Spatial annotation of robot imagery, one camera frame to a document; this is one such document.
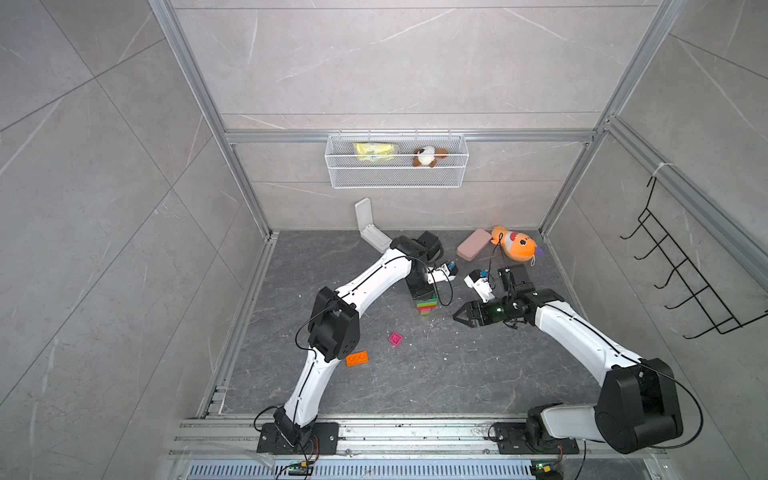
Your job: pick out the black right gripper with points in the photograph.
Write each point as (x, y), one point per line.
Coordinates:
(469, 308)

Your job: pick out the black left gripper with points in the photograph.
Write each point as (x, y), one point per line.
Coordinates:
(428, 292)

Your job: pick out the dark green lego brick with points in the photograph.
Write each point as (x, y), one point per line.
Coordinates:
(431, 300)

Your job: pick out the magenta lego brick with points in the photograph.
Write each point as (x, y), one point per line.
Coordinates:
(395, 339)

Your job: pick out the orange lego brick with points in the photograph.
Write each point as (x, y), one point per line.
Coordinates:
(356, 359)

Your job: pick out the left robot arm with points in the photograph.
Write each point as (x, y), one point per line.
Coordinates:
(334, 324)

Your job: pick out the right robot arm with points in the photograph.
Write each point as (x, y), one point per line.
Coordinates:
(638, 405)

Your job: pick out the pink rectangular case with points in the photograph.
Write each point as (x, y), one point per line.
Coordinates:
(473, 245)

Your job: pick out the white open flip box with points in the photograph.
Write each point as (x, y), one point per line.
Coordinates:
(367, 229)

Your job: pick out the orange plush fish toy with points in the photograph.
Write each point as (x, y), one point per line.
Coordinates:
(516, 245)

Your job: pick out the brown white plush toy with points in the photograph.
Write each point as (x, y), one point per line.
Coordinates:
(428, 156)

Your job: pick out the yellow packet in basket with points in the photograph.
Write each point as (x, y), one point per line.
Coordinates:
(375, 151)

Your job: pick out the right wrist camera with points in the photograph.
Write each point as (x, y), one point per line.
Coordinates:
(478, 281)

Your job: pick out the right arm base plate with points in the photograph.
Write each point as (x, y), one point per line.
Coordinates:
(521, 438)

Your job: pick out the white wire mesh basket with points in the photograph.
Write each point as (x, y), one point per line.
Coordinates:
(346, 172)

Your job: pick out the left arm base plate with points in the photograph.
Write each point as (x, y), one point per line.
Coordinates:
(297, 438)

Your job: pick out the black wire hook rack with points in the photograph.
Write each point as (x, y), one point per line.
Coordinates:
(698, 290)

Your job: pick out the aluminium front rail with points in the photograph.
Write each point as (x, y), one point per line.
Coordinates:
(359, 435)

